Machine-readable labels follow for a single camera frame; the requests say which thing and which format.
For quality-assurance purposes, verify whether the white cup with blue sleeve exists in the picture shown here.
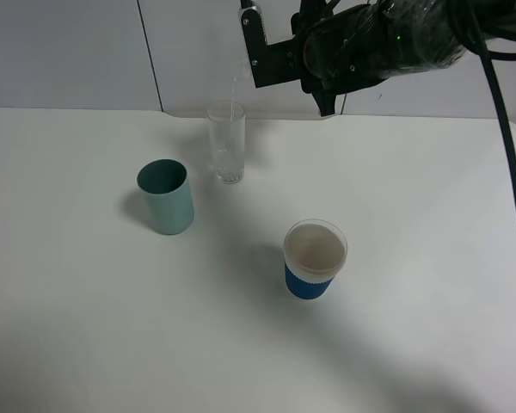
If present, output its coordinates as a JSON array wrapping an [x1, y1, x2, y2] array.
[[283, 219, 347, 300]]

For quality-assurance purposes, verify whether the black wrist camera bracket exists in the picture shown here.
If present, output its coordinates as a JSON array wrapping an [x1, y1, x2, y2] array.
[[239, 0, 306, 89]]

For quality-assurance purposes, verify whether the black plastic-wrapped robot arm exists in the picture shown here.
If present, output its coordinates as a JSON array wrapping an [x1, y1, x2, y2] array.
[[292, 1, 516, 116]]

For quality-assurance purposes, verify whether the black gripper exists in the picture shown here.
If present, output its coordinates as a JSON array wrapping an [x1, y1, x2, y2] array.
[[290, 3, 396, 116]]

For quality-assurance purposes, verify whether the clear green-label water bottle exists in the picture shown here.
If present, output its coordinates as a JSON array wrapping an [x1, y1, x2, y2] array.
[[237, 54, 252, 79]]

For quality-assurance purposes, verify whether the teal green plastic cup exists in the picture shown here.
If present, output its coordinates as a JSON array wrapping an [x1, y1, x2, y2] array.
[[137, 159, 194, 235]]

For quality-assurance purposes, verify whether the tall clear glass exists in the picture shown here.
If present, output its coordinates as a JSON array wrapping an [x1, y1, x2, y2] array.
[[206, 101, 246, 184]]

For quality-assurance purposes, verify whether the black cable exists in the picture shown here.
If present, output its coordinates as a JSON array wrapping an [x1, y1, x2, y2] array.
[[438, 0, 516, 302]]

